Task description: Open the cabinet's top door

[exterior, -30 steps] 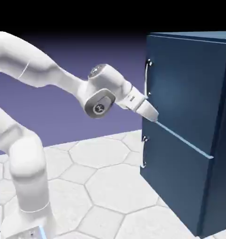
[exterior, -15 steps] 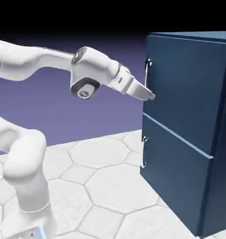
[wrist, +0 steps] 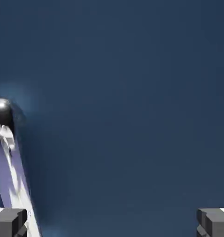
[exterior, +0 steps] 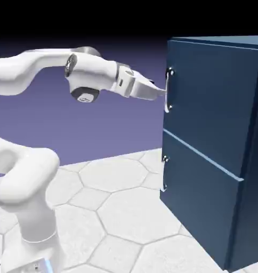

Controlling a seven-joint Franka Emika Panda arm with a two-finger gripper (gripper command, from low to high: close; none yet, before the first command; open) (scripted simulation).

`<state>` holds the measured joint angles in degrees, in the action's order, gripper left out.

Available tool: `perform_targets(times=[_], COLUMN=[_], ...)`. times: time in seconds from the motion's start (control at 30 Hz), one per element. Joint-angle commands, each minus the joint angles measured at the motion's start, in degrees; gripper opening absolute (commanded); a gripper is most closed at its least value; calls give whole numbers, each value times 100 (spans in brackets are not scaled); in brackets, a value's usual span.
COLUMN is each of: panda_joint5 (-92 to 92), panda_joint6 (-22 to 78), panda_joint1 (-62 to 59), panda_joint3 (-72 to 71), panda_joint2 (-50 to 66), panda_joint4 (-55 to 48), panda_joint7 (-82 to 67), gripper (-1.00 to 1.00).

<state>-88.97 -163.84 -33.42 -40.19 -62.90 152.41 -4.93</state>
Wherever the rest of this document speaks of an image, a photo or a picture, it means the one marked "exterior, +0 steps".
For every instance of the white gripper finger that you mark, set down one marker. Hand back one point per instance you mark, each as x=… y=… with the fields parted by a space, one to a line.
x=161 y=91

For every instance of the dark blue cabinet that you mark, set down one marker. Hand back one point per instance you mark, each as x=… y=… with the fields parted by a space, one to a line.
x=216 y=149

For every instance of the blue cabinet door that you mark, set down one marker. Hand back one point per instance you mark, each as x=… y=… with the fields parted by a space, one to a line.
x=197 y=200
x=212 y=102

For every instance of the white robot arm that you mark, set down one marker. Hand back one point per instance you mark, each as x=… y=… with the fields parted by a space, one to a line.
x=31 y=64

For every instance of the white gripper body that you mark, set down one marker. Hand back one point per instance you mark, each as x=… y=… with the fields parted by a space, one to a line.
x=142 y=86

